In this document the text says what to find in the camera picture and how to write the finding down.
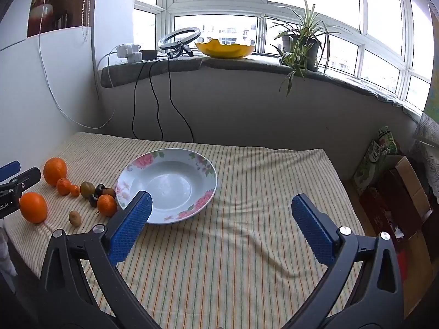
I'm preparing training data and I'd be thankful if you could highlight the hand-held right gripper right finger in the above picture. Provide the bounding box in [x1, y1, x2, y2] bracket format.
[281, 194, 405, 329]

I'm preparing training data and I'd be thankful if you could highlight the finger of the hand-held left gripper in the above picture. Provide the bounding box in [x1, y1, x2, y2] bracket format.
[0, 161, 20, 181]
[0, 167, 42, 201]

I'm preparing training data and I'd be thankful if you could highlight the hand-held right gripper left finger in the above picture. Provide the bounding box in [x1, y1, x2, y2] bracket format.
[38, 190, 162, 329]

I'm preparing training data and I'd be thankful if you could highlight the large orange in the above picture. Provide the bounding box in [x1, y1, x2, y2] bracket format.
[43, 157, 68, 186]
[19, 192, 48, 224]

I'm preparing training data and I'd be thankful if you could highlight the medium tangerine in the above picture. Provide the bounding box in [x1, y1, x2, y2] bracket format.
[97, 194, 118, 217]

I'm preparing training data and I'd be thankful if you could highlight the floral white plate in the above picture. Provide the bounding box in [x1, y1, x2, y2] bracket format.
[116, 148, 218, 225]

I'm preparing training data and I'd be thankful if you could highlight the striped bed sheet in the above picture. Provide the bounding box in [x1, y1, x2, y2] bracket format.
[5, 132, 366, 329]

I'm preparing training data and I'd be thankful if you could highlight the green printed bag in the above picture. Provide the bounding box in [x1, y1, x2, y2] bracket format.
[353, 127, 400, 196]

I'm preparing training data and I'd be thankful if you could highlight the cardboard box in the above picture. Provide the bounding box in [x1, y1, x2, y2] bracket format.
[358, 156, 434, 251]

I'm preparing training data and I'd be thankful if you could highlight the white lace cloth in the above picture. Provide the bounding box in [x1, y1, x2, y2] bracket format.
[412, 113, 439, 199]

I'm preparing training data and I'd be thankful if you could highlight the white power strip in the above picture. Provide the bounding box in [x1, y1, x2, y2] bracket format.
[117, 44, 143, 63]

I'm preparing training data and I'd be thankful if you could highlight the potted spider plant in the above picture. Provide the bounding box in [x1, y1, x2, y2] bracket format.
[261, 0, 342, 97]

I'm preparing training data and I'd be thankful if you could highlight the grey windowsill mat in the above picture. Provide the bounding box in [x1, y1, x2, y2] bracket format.
[97, 55, 422, 120]

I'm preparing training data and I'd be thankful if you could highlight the yellow bowl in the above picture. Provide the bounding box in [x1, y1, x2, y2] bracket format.
[194, 39, 255, 59]

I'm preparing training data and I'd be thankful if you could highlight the white cable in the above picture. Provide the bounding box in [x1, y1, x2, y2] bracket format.
[37, 0, 119, 129]

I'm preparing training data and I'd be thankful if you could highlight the black cable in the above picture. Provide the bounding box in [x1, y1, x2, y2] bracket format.
[167, 53, 195, 143]
[132, 60, 155, 140]
[148, 58, 163, 142]

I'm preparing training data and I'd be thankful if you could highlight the wall poster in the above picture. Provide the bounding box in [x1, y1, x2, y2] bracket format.
[27, 0, 74, 38]

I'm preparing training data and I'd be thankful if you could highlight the ring light on tripod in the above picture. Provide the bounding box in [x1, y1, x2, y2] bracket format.
[158, 27, 202, 58]

